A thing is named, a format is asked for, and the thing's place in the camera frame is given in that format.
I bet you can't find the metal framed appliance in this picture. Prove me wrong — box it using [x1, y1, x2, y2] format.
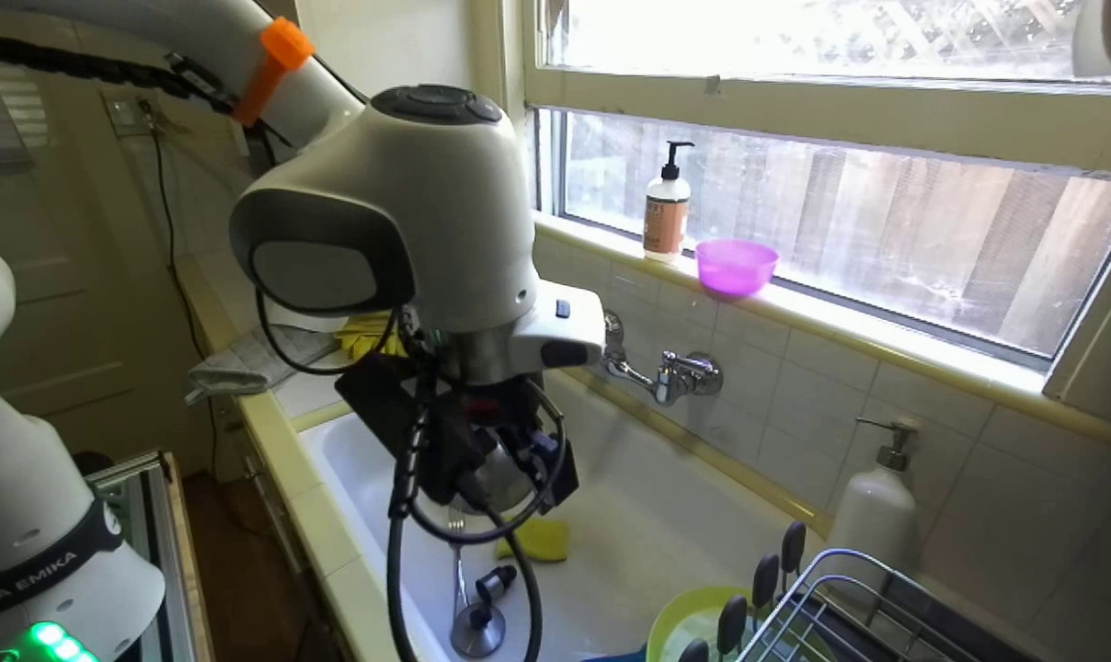
[84, 450, 215, 662]

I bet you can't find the white soap dispenser bottle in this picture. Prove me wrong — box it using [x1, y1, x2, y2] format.
[824, 414, 928, 575]

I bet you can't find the kitchen window frame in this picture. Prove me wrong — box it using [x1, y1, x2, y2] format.
[520, 0, 1111, 380]

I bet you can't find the yellow cloth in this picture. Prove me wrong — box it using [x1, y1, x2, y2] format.
[331, 309, 399, 369]

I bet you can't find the chrome wall faucet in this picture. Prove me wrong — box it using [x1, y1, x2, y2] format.
[594, 309, 728, 410]

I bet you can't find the yellow sponge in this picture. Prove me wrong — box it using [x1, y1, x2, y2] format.
[493, 515, 572, 566]

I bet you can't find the pink plastic bowl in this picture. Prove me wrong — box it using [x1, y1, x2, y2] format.
[694, 236, 782, 301]

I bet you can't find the small orange strap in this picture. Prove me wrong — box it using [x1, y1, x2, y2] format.
[230, 16, 321, 128]

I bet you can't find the grey towel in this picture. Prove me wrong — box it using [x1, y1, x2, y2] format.
[185, 320, 344, 409]

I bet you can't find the yellow green plastic plate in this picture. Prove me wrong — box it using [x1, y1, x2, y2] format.
[642, 585, 749, 662]

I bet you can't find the white ceramic sink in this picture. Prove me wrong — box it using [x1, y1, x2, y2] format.
[295, 365, 826, 662]

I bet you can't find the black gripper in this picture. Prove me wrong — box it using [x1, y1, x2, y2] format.
[451, 372, 586, 515]

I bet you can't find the steel fork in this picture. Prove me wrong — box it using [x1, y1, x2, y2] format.
[450, 544, 473, 620]

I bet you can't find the brown pump soap bottle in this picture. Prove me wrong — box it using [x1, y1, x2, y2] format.
[639, 135, 700, 261]

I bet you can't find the grey wire dish rack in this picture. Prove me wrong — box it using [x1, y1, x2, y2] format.
[735, 544, 1042, 662]

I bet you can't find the cream panelled door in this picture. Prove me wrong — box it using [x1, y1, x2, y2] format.
[0, 52, 215, 474]

